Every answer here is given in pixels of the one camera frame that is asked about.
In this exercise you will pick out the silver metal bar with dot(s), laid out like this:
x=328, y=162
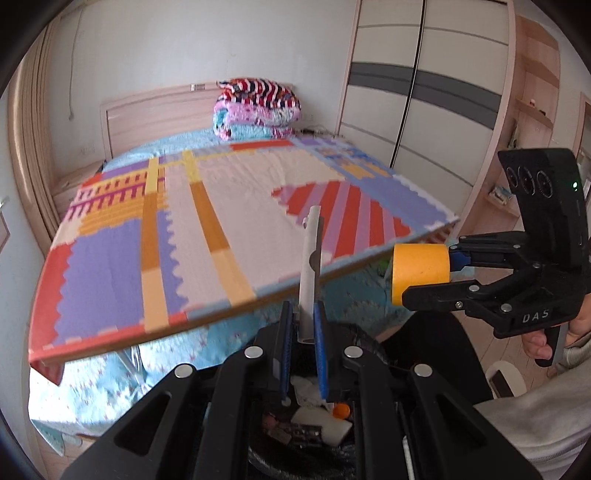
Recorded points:
x=310, y=286

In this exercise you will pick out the white sliding door wardrobe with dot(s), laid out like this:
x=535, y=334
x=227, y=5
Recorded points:
x=438, y=138

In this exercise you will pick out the light blue bed quilt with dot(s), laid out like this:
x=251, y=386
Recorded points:
x=360, y=300

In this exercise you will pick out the white tissue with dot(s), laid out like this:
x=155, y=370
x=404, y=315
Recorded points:
x=304, y=385

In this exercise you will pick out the folded pink floral quilt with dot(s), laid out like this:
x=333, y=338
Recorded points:
x=254, y=120

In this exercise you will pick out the white slipper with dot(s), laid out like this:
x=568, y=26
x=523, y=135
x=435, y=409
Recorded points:
x=505, y=369

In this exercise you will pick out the person's grey clothing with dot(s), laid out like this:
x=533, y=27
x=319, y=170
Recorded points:
x=545, y=424

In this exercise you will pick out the person's right forearm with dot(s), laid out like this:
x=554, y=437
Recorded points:
x=577, y=357

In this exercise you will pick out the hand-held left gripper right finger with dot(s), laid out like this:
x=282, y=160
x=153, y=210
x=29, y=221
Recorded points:
x=321, y=350

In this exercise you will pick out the pink round toy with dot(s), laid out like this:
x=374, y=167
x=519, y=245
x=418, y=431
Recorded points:
x=270, y=421

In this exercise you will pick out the striped pillow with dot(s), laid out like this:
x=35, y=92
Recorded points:
x=263, y=92

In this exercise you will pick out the person's right hand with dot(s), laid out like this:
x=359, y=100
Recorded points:
x=535, y=346

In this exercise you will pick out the wooden headboard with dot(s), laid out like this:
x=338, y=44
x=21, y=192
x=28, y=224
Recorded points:
x=161, y=115

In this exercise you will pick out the beige curtain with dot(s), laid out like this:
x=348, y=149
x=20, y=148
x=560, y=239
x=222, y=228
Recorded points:
x=32, y=161

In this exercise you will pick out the wooden nightstand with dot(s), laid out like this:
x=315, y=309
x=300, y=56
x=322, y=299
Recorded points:
x=78, y=184

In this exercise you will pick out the yellow tape roll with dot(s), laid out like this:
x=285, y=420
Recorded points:
x=420, y=263

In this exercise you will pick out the colourful patterned foam mat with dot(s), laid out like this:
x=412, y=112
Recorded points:
x=231, y=194

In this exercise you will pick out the wooden wall shelf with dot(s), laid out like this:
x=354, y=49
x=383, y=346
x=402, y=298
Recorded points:
x=531, y=60

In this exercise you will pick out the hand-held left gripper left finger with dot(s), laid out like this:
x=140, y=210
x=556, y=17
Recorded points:
x=286, y=350

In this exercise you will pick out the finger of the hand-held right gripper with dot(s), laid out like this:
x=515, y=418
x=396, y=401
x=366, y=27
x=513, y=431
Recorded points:
x=438, y=295
x=489, y=249

